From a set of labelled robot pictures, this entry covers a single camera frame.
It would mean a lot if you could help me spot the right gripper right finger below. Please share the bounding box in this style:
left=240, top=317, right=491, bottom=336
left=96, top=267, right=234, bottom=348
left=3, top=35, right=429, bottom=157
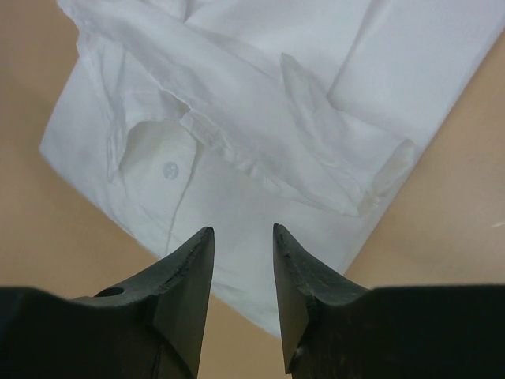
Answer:
left=273, top=224, right=504, bottom=378

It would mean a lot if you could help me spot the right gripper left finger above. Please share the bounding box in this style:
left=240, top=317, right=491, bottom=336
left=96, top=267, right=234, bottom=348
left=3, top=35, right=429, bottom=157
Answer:
left=1, top=227, right=215, bottom=378

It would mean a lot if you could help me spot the white long sleeve shirt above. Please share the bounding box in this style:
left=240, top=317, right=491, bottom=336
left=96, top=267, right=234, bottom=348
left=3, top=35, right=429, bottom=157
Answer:
left=40, top=1, right=504, bottom=335

